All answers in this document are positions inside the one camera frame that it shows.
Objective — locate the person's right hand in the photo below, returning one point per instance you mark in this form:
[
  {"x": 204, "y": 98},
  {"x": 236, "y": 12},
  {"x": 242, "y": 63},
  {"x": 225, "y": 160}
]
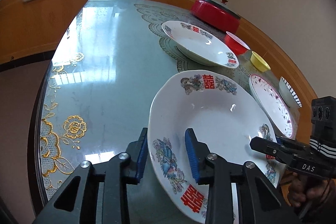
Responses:
[{"x": 299, "y": 193}]

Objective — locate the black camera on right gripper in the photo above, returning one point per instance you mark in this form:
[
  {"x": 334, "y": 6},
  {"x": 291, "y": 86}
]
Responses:
[{"x": 322, "y": 138}]

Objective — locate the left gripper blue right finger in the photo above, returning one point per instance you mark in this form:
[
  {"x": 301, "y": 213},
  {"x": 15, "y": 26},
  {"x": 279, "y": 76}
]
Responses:
[{"x": 197, "y": 153}]

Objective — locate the red plastic bowl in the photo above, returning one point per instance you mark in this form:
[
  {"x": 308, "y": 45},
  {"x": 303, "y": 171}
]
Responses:
[{"x": 235, "y": 44}]

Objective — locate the grey pot lid red knob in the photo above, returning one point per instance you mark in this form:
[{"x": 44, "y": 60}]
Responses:
[{"x": 223, "y": 7}]

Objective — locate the white bowl blue leaf pattern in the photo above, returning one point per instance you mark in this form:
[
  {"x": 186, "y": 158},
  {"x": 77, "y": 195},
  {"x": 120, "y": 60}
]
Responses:
[{"x": 288, "y": 94}]

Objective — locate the red electric pot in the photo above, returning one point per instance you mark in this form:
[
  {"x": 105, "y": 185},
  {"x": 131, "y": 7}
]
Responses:
[{"x": 215, "y": 17}]

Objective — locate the floral lace table cover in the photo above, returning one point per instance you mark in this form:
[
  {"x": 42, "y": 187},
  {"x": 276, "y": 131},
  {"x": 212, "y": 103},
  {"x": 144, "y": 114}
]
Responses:
[{"x": 98, "y": 91}]

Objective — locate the white plate red characters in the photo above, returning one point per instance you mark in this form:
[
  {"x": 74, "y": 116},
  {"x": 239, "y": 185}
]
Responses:
[
  {"x": 200, "y": 45},
  {"x": 223, "y": 115}
]

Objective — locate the yellow plastic bowl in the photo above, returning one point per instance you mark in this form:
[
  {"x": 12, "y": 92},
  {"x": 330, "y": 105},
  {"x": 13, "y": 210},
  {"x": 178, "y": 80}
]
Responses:
[{"x": 258, "y": 62}]

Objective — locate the white plate pink floral rim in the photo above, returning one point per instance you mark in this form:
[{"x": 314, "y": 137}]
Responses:
[{"x": 272, "y": 104}]

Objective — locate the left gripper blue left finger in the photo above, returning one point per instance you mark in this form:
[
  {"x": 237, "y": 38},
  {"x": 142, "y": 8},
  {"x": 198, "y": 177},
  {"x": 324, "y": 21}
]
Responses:
[{"x": 138, "y": 152}]

